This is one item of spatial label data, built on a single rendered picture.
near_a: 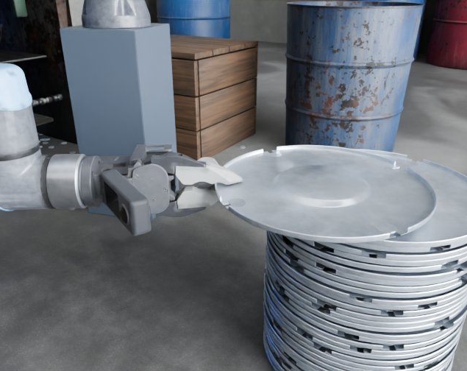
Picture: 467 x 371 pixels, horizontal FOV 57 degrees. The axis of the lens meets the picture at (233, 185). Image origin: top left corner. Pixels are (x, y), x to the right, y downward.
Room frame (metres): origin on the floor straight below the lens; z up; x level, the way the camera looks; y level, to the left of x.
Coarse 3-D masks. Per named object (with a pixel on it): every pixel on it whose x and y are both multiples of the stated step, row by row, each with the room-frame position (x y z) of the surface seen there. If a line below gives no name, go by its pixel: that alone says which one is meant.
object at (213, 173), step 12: (180, 168) 0.53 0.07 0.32; (192, 168) 0.53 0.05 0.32; (204, 168) 0.53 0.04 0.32; (216, 168) 0.53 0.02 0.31; (180, 180) 0.53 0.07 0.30; (192, 180) 0.53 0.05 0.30; (204, 180) 0.53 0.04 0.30; (216, 180) 0.53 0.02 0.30; (228, 180) 0.53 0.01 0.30; (240, 180) 0.54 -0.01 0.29
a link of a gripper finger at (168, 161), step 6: (156, 156) 0.53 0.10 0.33; (162, 156) 0.53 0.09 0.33; (168, 156) 0.53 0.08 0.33; (174, 156) 0.53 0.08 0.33; (180, 156) 0.53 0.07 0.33; (186, 156) 0.53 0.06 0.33; (156, 162) 0.53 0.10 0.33; (162, 162) 0.53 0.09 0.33; (168, 162) 0.53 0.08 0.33; (174, 162) 0.53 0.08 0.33; (180, 162) 0.53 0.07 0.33; (186, 162) 0.53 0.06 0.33; (192, 162) 0.53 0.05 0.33; (198, 162) 0.53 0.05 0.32; (204, 162) 0.54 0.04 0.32; (168, 168) 0.53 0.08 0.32; (174, 168) 0.53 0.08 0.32
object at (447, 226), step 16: (400, 160) 0.65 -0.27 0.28; (432, 176) 0.59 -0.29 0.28; (448, 176) 0.59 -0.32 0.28; (464, 176) 0.57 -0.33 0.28; (448, 192) 0.53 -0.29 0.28; (464, 192) 0.53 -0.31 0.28; (448, 208) 0.48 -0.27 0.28; (464, 208) 0.48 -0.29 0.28; (432, 224) 0.45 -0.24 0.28; (448, 224) 0.45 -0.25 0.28; (464, 224) 0.45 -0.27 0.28; (384, 240) 0.40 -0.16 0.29; (400, 240) 0.41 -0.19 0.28; (416, 240) 0.41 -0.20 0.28; (432, 240) 0.41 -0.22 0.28; (448, 240) 0.40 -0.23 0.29; (464, 240) 0.41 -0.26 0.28
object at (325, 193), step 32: (256, 160) 0.63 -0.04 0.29; (288, 160) 0.63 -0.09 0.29; (320, 160) 0.63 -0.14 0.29; (352, 160) 0.63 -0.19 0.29; (384, 160) 0.62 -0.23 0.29; (224, 192) 0.51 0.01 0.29; (256, 192) 0.51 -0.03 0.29; (288, 192) 0.50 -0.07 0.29; (320, 192) 0.50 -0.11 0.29; (352, 192) 0.50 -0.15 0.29; (384, 192) 0.51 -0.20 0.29; (416, 192) 0.51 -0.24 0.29; (256, 224) 0.43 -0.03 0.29; (288, 224) 0.43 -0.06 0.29; (320, 224) 0.43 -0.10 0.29; (352, 224) 0.43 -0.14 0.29; (416, 224) 0.42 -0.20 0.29
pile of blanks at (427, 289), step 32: (288, 256) 0.47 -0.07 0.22; (320, 256) 0.44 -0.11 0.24; (352, 256) 0.41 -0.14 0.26; (384, 256) 0.40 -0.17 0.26; (416, 256) 0.40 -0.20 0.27; (448, 256) 0.40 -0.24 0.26; (288, 288) 0.46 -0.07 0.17; (320, 288) 0.42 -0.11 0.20; (352, 288) 0.41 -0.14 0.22; (384, 288) 0.40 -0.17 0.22; (416, 288) 0.40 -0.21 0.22; (448, 288) 0.41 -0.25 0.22; (288, 320) 0.46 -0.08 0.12; (320, 320) 0.42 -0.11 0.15; (352, 320) 0.41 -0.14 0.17; (384, 320) 0.40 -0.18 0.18; (416, 320) 0.40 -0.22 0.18; (448, 320) 0.42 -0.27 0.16; (288, 352) 0.45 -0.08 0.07; (320, 352) 0.42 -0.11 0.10; (352, 352) 0.40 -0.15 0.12; (384, 352) 0.40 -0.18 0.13; (416, 352) 0.40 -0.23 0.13; (448, 352) 0.42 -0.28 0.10
